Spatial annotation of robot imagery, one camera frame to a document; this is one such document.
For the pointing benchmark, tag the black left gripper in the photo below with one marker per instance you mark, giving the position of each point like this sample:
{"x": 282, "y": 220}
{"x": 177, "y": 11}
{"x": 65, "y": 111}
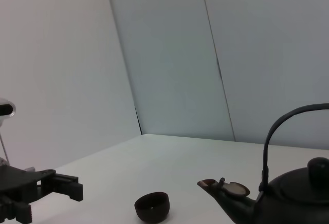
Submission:
{"x": 18, "y": 183}

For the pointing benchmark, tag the small dark teacup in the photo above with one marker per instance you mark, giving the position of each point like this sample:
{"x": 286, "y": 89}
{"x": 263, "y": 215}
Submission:
{"x": 151, "y": 206}

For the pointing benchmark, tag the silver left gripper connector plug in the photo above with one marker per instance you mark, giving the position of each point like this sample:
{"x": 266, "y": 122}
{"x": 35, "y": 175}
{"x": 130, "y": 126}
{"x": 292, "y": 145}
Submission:
{"x": 29, "y": 169}

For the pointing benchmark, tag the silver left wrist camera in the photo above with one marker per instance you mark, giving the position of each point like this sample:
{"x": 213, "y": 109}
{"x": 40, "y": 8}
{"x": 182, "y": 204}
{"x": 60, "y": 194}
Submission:
{"x": 6, "y": 108}

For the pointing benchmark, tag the black cast iron teapot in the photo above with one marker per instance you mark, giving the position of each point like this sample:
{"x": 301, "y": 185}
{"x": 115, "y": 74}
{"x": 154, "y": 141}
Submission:
{"x": 282, "y": 198}

